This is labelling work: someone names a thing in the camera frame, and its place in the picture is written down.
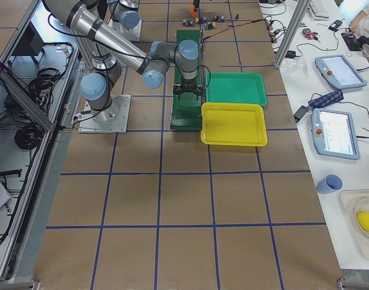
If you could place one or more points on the blue plastic cup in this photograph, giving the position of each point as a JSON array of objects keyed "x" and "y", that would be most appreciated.
[{"x": 329, "y": 184}]

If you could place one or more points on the blue plaid pouch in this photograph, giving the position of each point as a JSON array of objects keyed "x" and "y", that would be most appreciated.
[{"x": 320, "y": 101}]

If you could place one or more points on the teach pendant far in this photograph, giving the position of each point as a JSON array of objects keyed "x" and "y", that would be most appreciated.
[{"x": 339, "y": 72}]

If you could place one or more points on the beige tray with bowl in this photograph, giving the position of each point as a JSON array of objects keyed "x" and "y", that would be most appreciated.
[{"x": 353, "y": 202}]

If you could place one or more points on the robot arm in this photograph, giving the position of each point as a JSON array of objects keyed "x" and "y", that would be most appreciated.
[
  {"x": 124, "y": 14},
  {"x": 85, "y": 19}
]

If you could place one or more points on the yellow plastic tray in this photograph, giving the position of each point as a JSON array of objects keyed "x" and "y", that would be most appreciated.
[{"x": 233, "y": 124}]

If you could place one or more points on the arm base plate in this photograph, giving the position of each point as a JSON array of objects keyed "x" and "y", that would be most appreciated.
[
  {"x": 114, "y": 119},
  {"x": 129, "y": 31}
]

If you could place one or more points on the green plastic tray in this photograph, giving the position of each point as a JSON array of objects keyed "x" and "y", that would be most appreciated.
[{"x": 238, "y": 87}]

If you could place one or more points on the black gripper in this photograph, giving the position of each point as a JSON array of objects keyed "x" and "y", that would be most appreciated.
[{"x": 188, "y": 83}]

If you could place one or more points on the teach pendant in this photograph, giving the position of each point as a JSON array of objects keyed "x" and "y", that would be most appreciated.
[
  {"x": 334, "y": 134},
  {"x": 339, "y": 72}
]

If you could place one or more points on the green conveyor belt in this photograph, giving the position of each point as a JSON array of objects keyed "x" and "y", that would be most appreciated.
[{"x": 186, "y": 113}]

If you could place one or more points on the aluminium frame post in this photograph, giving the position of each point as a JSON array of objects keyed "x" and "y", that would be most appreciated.
[{"x": 294, "y": 23}]

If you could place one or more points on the orange cylinder with 4680 text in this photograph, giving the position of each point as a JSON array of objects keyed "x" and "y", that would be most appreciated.
[{"x": 193, "y": 11}]

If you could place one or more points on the teach pendant near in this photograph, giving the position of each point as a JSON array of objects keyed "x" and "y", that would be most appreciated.
[{"x": 334, "y": 134}]

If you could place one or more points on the black power brick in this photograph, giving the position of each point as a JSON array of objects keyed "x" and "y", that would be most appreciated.
[{"x": 299, "y": 114}]

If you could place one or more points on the green push button lower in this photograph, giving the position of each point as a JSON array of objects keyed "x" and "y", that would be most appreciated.
[{"x": 203, "y": 20}]

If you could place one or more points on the yellow lemon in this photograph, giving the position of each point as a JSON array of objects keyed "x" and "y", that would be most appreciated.
[{"x": 363, "y": 220}]

